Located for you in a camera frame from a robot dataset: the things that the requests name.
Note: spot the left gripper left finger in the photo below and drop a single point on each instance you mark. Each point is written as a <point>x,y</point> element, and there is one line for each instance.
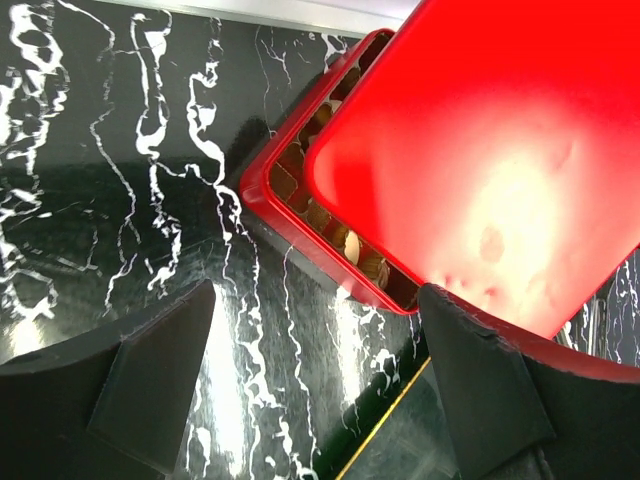
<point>111,403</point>

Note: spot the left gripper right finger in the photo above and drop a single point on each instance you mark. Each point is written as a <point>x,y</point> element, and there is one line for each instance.
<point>519,406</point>

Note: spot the red compartment chocolate box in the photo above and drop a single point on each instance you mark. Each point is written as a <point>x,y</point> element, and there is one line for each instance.
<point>274,188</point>

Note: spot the white oval chocolate bottom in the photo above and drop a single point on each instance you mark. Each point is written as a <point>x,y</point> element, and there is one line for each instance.
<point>352,247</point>

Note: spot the red box lid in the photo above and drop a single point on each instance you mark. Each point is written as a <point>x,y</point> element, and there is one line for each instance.
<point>493,149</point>

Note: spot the black gold-rimmed tray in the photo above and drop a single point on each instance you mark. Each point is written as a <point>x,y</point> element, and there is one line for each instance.
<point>411,441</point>

